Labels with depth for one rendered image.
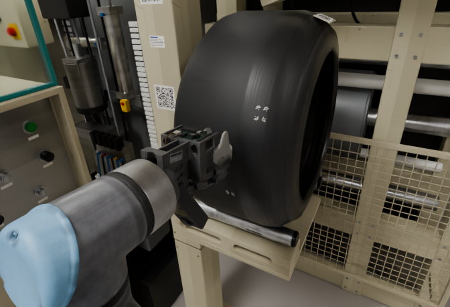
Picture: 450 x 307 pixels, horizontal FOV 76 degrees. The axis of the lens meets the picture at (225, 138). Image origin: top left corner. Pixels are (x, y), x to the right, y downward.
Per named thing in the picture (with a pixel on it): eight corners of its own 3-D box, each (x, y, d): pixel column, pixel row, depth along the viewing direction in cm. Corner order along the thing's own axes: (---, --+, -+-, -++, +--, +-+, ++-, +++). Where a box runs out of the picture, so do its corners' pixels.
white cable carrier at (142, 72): (154, 164, 104) (127, 21, 82) (163, 157, 108) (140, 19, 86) (163, 167, 102) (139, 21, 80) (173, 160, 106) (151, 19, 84)
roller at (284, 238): (193, 202, 96) (186, 212, 92) (191, 192, 93) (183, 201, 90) (298, 238, 80) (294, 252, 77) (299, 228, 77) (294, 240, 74)
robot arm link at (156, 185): (157, 249, 34) (101, 223, 39) (182, 226, 38) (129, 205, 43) (151, 182, 31) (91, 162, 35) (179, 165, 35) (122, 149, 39)
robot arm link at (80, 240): (1, 303, 29) (-32, 217, 25) (105, 230, 39) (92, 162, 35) (59, 350, 24) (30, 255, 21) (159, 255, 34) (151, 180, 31)
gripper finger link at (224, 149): (244, 125, 53) (218, 141, 46) (242, 154, 55) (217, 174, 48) (228, 122, 55) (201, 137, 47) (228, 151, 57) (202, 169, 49)
